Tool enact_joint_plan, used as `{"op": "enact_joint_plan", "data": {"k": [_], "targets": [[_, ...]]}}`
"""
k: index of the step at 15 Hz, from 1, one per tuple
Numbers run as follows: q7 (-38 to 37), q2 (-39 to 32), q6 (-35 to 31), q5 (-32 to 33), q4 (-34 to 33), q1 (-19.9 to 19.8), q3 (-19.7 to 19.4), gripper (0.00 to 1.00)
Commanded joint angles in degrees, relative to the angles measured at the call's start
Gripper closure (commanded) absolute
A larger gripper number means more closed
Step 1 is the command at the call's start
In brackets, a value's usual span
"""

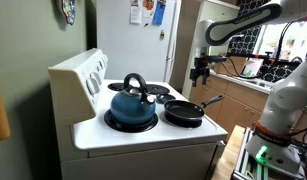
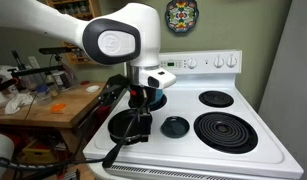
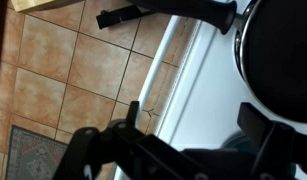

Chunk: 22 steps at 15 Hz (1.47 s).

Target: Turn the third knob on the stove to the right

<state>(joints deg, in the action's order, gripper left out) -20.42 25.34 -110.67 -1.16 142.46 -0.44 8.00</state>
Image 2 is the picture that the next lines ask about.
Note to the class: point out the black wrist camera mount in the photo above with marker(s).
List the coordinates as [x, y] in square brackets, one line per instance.
[113, 88]

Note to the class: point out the black stereo camera bar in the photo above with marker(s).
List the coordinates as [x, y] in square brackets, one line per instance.
[58, 50]

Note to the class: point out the large black coil burner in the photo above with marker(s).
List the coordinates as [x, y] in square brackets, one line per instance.
[225, 132]

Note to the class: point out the orange object on table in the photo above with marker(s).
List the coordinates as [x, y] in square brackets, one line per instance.
[58, 107]

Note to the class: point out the white electric stove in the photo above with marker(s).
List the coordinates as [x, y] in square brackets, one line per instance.
[179, 150]

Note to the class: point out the yellow box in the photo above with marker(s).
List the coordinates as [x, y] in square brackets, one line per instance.
[36, 154]

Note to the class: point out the small black pot lid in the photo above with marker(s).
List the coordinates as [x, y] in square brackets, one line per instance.
[175, 127]

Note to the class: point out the black burner under kettle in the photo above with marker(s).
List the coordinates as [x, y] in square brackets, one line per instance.
[161, 104]

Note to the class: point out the colourful decorative wall plate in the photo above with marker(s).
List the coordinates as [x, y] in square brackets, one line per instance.
[181, 14]

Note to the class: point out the green digital clock display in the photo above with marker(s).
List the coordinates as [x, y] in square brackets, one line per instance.
[170, 63]

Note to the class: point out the black camera stand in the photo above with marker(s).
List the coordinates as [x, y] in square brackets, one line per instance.
[36, 70]

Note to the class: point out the clear jar with blue lid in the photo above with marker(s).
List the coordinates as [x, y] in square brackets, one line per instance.
[43, 93]

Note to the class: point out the wooden spice shelf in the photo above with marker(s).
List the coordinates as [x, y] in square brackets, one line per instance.
[76, 10]
[76, 58]

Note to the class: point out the white burner knob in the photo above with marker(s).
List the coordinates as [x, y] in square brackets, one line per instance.
[231, 61]
[218, 61]

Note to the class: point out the small black coil burner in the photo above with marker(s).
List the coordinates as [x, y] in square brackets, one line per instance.
[216, 99]

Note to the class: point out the crumpled white cloth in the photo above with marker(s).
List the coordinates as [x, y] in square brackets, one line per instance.
[17, 102]

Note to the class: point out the white bucket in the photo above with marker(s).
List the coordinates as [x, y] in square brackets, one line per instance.
[1, 150]

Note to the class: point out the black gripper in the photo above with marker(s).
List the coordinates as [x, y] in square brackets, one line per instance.
[139, 95]

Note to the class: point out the white oven temperature knob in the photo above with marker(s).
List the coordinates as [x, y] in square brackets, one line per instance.
[192, 63]

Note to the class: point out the black frying pan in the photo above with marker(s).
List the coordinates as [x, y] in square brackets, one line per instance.
[121, 125]

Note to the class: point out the small white dish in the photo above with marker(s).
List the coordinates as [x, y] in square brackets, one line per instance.
[92, 88]

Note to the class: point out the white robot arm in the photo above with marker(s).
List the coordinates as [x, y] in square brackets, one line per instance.
[126, 20]

